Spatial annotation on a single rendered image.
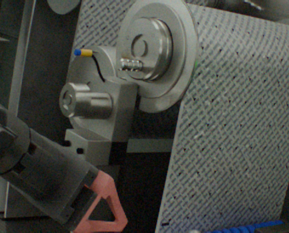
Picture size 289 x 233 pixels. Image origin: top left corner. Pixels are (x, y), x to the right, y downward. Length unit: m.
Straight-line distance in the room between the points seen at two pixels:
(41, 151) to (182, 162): 0.20
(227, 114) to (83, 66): 0.23
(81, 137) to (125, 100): 0.07
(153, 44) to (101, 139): 0.13
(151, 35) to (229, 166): 0.20
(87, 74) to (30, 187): 0.29
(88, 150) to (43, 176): 0.15
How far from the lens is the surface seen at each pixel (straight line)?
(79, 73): 0.89
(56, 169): 0.61
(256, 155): 0.83
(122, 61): 0.72
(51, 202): 0.62
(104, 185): 0.62
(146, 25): 0.74
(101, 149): 0.76
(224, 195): 0.81
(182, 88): 0.71
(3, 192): 1.12
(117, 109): 0.76
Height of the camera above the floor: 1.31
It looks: 11 degrees down
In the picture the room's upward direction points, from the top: 10 degrees clockwise
